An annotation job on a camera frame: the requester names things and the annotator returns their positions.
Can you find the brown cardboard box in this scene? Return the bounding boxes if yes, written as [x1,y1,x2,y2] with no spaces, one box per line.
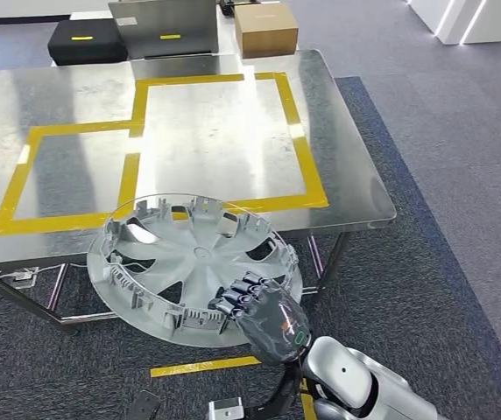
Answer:
[234,3,299,60]

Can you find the steel top workbench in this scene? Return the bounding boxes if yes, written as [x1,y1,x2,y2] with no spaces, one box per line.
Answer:
[0,49,398,340]

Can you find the yellow tape bench marking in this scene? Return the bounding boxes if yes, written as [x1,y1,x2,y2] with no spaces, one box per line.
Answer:
[0,72,329,238]

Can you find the grey laptop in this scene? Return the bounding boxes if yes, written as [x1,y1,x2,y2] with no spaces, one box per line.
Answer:
[108,0,220,60]

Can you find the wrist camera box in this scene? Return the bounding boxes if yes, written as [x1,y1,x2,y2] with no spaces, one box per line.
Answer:
[209,396,245,420]
[127,390,162,420]

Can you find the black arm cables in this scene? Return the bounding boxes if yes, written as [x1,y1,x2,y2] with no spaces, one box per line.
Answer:
[250,347,311,420]

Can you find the grey floor power strip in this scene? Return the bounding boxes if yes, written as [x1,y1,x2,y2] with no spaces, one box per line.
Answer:
[11,266,39,290]

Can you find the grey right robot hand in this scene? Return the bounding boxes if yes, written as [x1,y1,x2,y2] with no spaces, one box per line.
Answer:
[208,270,312,367]

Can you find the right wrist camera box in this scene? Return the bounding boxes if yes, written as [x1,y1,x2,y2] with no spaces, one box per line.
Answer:
[209,396,245,420]

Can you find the yellow floor tape outline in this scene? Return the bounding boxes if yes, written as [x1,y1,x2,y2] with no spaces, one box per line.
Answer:
[150,354,317,420]

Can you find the white display plinth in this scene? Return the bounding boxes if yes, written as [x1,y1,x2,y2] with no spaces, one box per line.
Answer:
[408,0,501,46]

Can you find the black handheld controller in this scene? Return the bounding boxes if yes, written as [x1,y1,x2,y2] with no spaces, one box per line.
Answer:
[219,0,245,17]

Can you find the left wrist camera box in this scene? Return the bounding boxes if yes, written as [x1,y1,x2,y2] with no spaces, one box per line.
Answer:
[127,390,162,420]

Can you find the clear plastic film cover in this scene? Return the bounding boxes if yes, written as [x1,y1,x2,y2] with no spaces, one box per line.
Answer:
[240,281,312,367]

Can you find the white desk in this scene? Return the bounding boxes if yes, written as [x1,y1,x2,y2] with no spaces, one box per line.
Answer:
[50,4,299,67]

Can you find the grey plastic wheel cover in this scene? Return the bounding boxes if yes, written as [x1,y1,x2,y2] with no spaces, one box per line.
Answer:
[87,193,304,349]

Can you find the black fabric case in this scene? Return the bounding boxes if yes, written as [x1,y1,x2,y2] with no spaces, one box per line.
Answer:
[48,18,129,66]

